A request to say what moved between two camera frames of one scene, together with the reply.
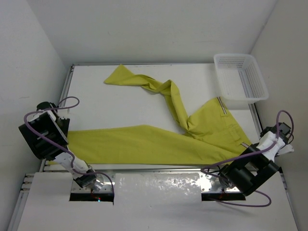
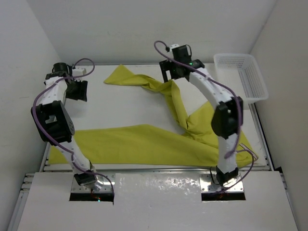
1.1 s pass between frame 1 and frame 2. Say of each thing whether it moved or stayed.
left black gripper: moved
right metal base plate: stayed
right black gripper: moved
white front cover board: stayed
